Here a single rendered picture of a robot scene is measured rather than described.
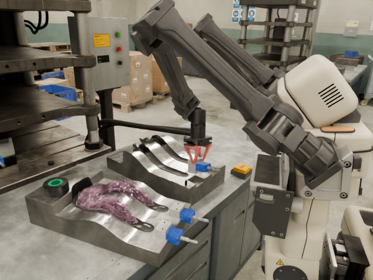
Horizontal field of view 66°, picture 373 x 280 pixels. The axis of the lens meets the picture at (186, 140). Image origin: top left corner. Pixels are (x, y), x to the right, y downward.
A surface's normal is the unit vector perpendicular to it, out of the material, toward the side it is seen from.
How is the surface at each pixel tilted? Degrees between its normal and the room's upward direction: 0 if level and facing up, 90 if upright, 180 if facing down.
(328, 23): 90
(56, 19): 90
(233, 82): 64
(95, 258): 0
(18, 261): 0
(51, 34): 90
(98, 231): 90
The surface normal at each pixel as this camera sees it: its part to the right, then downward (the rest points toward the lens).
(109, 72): 0.78, 0.26
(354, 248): 0.03, -0.92
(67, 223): -0.37, 0.35
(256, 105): 0.16, -0.05
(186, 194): -0.62, 0.29
